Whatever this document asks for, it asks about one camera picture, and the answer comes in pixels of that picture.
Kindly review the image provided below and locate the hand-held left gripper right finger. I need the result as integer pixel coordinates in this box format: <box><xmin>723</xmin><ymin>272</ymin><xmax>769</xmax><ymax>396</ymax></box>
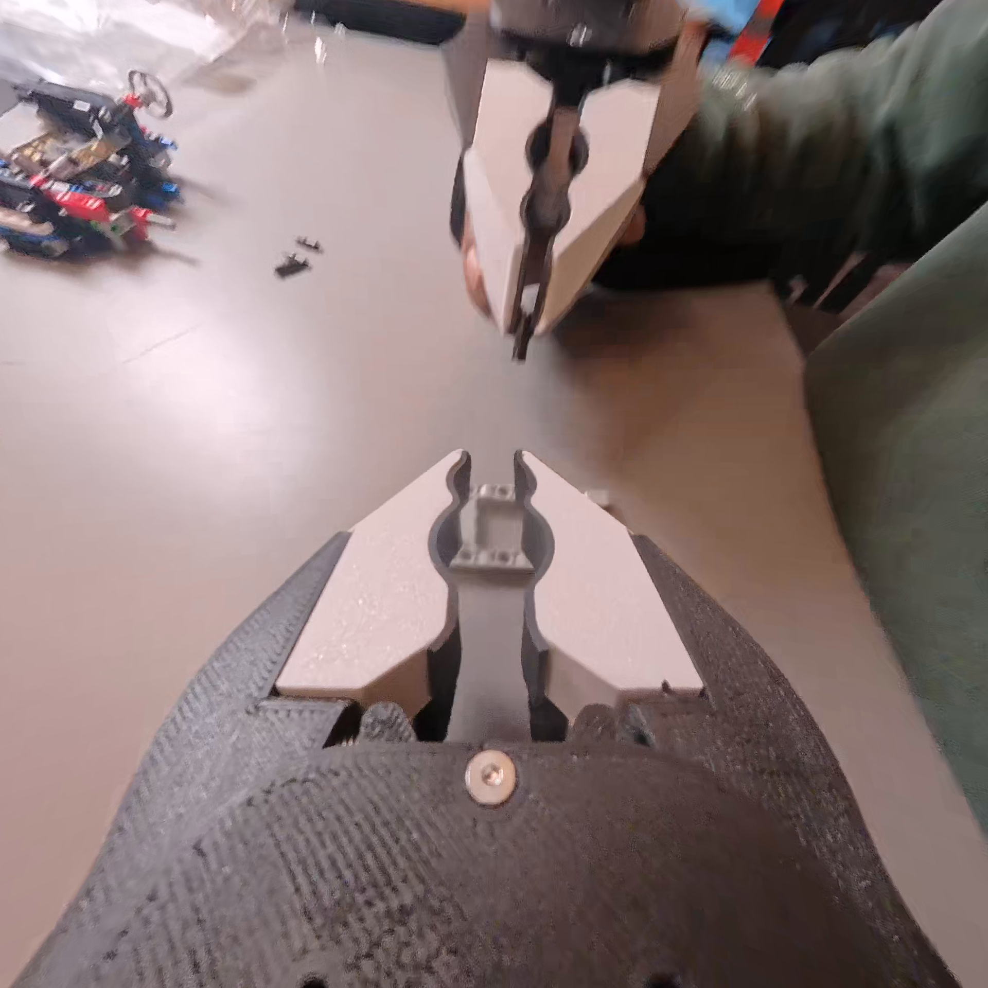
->
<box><xmin>513</xmin><ymin>449</ymin><xmax>707</xmax><ymax>715</ymax></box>

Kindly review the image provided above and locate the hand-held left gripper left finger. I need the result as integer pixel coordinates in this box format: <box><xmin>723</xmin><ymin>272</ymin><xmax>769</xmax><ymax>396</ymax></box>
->
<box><xmin>275</xmin><ymin>449</ymin><xmax>473</xmax><ymax>715</ymax></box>

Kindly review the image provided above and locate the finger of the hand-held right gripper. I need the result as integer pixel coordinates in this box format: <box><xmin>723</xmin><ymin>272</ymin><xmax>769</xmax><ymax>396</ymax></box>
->
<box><xmin>460</xmin><ymin>59</ymin><xmax>558</xmax><ymax>337</ymax></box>
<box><xmin>531</xmin><ymin>77</ymin><xmax>663</xmax><ymax>338</ymax></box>

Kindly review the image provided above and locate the grey lego frame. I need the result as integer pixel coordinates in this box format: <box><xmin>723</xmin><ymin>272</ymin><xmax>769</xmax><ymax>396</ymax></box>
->
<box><xmin>450</xmin><ymin>482</ymin><xmax>616</xmax><ymax>578</ymax></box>

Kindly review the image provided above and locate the partly built lego vehicle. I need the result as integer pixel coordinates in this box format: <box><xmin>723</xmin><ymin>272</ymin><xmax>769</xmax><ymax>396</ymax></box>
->
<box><xmin>0</xmin><ymin>69</ymin><xmax>188</xmax><ymax>259</ymax></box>

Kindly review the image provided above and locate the person's right hand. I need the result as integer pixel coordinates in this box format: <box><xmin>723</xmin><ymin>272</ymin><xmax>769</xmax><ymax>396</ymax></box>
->
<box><xmin>462</xmin><ymin>208</ymin><xmax>504</xmax><ymax>327</ymax></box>

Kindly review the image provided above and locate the person's torso in green hoodie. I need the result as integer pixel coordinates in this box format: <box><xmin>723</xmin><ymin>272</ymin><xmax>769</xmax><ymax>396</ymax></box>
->
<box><xmin>803</xmin><ymin>220</ymin><xmax>988</xmax><ymax>823</ymax></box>

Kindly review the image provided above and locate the clear plastic bag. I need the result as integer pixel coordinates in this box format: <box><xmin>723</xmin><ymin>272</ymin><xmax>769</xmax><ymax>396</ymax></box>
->
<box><xmin>0</xmin><ymin>0</ymin><xmax>298</xmax><ymax>87</ymax></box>

